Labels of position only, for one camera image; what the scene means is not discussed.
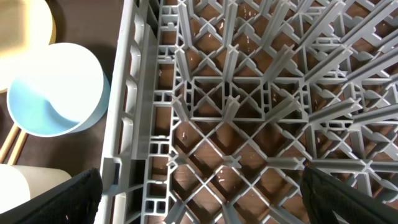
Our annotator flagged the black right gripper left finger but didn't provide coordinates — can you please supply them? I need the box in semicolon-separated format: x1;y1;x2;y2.
1;168;103;224

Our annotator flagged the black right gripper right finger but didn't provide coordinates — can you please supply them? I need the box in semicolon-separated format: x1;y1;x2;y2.
300;166;397;224

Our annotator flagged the white cup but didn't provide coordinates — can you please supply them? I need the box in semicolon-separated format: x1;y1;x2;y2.
1;164;71;213

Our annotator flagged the grey dishwasher rack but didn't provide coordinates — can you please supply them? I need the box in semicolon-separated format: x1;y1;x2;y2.
95;0;397;223

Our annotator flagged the right wooden chopstick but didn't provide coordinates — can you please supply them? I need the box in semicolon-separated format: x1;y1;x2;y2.
7;131;27;165

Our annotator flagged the wooden chopstick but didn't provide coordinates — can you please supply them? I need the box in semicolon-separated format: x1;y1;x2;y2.
0;124;19;163
7;131;27;165

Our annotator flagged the left wooden chopstick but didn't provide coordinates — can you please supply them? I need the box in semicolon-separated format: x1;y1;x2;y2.
0;124;19;163

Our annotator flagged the light blue bowl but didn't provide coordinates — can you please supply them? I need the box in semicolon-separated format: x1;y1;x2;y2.
6;42;110;138

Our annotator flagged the dark brown serving tray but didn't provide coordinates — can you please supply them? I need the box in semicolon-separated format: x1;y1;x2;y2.
1;1;123;175

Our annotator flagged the yellow plate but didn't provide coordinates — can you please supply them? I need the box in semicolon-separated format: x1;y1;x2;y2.
1;0;57;93

